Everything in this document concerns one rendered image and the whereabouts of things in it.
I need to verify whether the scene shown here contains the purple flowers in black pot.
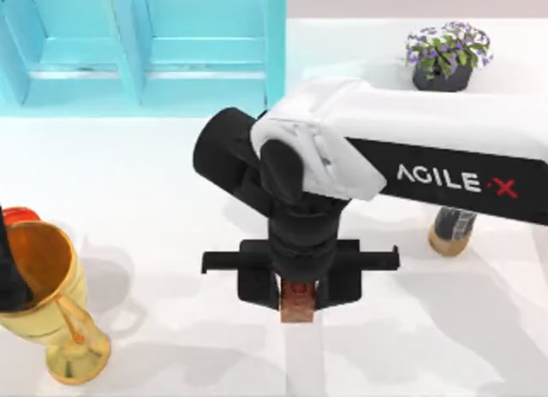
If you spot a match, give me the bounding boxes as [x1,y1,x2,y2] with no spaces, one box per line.
[404,21,494,92]

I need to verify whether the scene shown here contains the gold trophy cup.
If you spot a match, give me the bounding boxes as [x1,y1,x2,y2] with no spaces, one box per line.
[0,220,112,383]

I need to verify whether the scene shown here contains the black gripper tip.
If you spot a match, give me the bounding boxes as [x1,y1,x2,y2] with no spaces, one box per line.
[0,206,42,315]

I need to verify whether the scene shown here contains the red round object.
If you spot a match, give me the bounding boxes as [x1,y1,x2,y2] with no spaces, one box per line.
[3,205,43,223]

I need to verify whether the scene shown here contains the small copper brown block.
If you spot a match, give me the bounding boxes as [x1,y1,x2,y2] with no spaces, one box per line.
[280,280,320,325]

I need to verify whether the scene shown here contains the light blue rack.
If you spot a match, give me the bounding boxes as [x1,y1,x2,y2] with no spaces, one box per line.
[0,0,288,118]

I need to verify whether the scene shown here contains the grey object with tan base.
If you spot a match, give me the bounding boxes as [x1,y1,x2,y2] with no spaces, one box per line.
[427,205,479,258]

